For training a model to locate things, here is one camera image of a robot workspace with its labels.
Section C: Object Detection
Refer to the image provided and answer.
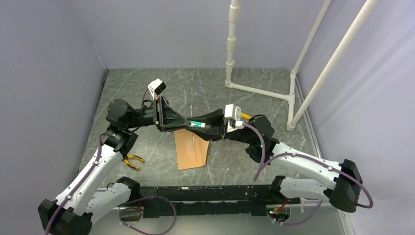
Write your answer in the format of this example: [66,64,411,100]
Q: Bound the white pvc pipe frame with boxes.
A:
[225,0,377,131]

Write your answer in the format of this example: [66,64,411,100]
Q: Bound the green white glue stick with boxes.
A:
[189,120,206,128]

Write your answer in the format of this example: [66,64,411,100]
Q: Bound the yellow handled pliers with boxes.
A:
[123,155,145,171]

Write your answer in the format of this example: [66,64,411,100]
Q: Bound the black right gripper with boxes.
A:
[185,110,254,144]

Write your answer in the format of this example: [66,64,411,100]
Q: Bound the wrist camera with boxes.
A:
[224,104,244,133]
[147,78,166,100]

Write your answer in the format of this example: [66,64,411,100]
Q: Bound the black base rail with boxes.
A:
[120,185,300,218]

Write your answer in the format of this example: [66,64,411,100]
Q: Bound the yellow handled screwdriver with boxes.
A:
[241,113,252,120]

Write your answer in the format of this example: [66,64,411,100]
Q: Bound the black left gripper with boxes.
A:
[125,95,191,132]

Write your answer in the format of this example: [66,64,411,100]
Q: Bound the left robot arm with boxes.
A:
[38,96,190,235]

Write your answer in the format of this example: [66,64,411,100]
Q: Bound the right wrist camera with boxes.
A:
[224,104,244,133]

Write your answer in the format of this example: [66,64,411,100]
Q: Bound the brown paper envelope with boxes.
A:
[174,129,209,170]

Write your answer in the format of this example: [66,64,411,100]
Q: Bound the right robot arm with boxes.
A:
[186,109,364,213]

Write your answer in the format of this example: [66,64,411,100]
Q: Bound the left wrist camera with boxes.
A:
[147,78,166,100]

